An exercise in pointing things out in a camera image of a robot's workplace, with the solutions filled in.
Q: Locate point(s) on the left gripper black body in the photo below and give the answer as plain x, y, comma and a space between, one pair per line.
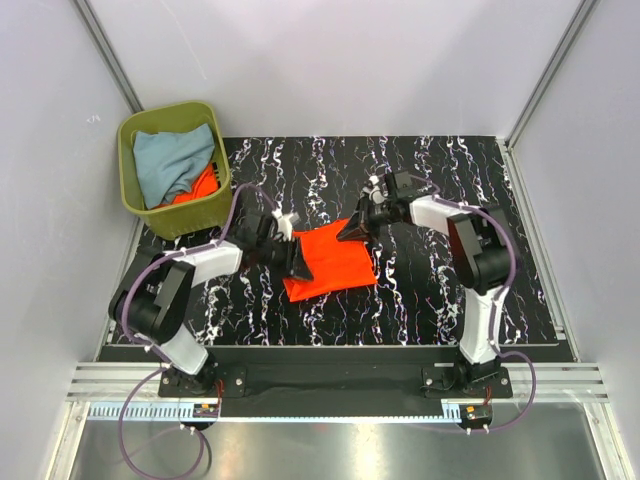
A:
275, 255

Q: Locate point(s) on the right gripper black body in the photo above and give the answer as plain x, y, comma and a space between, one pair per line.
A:
384, 214

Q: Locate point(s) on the orange t shirt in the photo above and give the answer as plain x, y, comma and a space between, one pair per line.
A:
204, 185
335, 265

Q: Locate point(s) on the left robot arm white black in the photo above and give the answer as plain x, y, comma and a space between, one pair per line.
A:
151, 300

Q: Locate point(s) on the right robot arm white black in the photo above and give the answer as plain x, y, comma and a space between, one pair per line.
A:
484, 258

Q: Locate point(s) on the olive green plastic basket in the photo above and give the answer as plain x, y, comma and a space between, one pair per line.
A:
173, 221

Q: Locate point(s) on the grey blue t shirt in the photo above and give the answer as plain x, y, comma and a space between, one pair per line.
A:
164, 158

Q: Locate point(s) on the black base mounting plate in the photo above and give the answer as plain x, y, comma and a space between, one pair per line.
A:
328, 383

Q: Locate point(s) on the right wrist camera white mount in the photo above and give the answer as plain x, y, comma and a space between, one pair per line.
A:
373, 191

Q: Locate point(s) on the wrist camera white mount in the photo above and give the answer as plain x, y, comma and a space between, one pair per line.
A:
285, 223
373, 191

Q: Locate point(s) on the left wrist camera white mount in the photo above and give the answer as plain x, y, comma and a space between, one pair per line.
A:
285, 223

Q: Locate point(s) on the aluminium frame rail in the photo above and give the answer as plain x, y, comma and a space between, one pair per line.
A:
112, 391

